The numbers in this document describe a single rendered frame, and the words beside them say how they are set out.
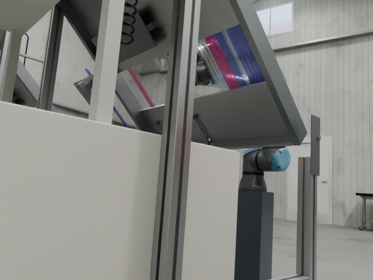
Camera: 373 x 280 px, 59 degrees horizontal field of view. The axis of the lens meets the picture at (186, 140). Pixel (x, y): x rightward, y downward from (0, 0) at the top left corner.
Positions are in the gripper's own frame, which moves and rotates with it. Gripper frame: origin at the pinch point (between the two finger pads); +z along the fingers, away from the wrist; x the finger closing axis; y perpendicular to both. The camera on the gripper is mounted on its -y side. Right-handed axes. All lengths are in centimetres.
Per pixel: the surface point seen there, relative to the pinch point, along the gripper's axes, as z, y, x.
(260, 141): 5.2, -30.3, 37.1
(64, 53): -414, 125, -830
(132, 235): 66, -20, 51
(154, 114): 5.6, -14.1, -8.2
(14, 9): 44, 33, -2
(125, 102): 11.0, -5.5, -16.7
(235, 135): 3.1, -27.9, 26.4
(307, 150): -652, -338, -309
